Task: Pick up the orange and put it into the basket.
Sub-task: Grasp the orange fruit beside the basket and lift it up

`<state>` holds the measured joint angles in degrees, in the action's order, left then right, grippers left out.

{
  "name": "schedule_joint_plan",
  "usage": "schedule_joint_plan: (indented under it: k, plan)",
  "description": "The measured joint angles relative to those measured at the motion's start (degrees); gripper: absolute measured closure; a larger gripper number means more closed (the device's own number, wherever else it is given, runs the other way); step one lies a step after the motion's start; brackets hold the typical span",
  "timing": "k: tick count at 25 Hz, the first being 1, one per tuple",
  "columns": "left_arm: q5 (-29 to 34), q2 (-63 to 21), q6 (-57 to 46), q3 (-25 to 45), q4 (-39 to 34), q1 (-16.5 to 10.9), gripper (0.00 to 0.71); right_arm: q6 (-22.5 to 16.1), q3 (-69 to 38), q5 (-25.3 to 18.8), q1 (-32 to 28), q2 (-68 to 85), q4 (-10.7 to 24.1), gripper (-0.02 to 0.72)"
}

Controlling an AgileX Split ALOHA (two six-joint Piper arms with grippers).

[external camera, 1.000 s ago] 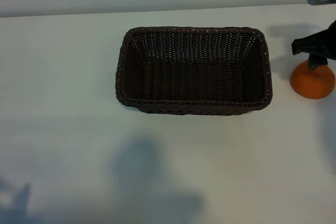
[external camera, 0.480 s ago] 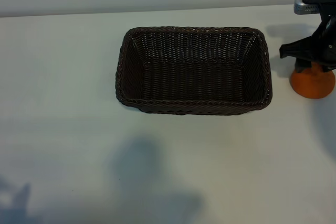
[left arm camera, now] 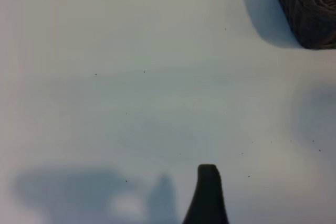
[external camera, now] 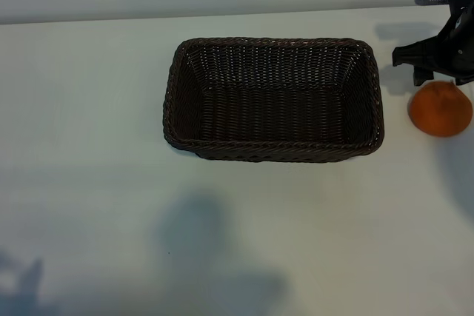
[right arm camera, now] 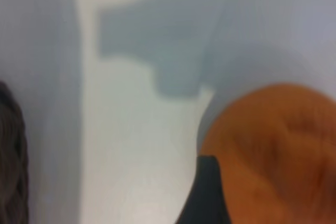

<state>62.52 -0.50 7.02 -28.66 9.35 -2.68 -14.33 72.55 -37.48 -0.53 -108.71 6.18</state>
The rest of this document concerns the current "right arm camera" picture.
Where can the orange citrus fruit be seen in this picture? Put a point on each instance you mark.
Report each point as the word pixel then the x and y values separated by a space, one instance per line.
pixel 275 155

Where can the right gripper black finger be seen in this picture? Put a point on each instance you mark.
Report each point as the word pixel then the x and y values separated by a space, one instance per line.
pixel 206 197

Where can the dark brown wicker basket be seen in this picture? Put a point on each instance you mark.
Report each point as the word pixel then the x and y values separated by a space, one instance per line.
pixel 11 155

